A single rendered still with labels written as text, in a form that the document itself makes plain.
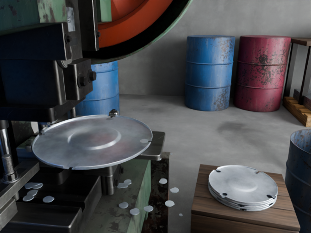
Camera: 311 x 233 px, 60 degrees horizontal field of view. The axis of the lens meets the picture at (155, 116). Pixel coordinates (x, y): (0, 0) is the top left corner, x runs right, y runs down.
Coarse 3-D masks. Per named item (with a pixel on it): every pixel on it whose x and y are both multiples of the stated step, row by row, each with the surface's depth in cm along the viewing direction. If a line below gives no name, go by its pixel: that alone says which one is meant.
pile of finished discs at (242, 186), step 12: (228, 168) 130; (240, 168) 130; (252, 168) 130; (216, 180) 121; (228, 180) 120; (240, 180) 120; (252, 180) 120; (264, 180) 121; (216, 192) 113; (228, 192) 112; (240, 192) 112; (252, 192) 112; (264, 192) 112; (276, 192) 112; (228, 204) 109; (240, 204) 109; (252, 204) 105; (264, 204) 108
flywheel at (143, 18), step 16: (112, 0) 91; (128, 0) 90; (144, 0) 90; (160, 0) 86; (112, 16) 93; (128, 16) 90; (144, 16) 88; (160, 16) 88; (112, 32) 91; (128, 32) 91
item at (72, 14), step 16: (80, 32) 66; (80, 48) 67; (0, 64) 57; (16, 64) 56; (32, 64) 56; (48, 64) 55; (64, 64) 56; (80, 64) 60; (16, 80) 57; (32, 80) 57; (48, 80) 56; (64, 80) 59; (80, 80) 59; (16, 96) 59; (32, 96) 58; (48, 96) 58; (64, 96) 59; (80, 96) 61
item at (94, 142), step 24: (72, 120) 78; (96, 120) 78; (120, 120) 78; (48, 144) 65; (72, 144) 64; (96, 144) 63; (120, 144) 64; (144, 144) 64; (72, 168) 55; (96, 168) 55
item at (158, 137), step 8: (152, 136) 70; (160, 136) 70; (152, 144) 65; (160, 144) 65; (144, 152) 61; (152, 152) 61; (160, 152) 61; (104, 168) 65; (112, 168) 66; (120, 168) 73; (104, 176) 66; (112, 176) 66; (120, 176) 74; (104, 184) 67; (112, 184) 67; (104, 192) 67; (112, 192) 68
